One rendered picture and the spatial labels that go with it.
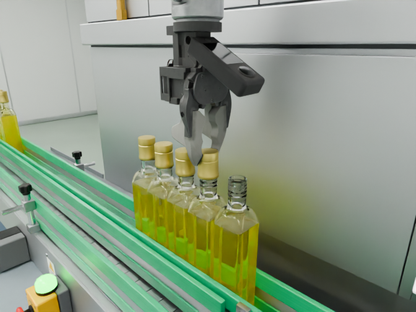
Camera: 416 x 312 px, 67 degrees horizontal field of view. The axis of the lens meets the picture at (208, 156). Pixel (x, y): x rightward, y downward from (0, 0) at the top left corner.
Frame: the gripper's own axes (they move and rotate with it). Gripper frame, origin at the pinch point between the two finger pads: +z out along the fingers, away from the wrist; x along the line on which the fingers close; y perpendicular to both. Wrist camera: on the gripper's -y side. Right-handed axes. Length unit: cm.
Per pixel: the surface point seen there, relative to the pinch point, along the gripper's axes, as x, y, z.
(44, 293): 20.2, 29.3, 33.2
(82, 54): -253, 587, -3
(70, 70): -226, 587, 26
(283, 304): -3.9, -13.7, 23.6
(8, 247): 20, 55, 35
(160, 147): 1.6, 10.6, 0.4
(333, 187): -12.4, -15.8, 4.5
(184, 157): 1.0, 4.5, 1.1
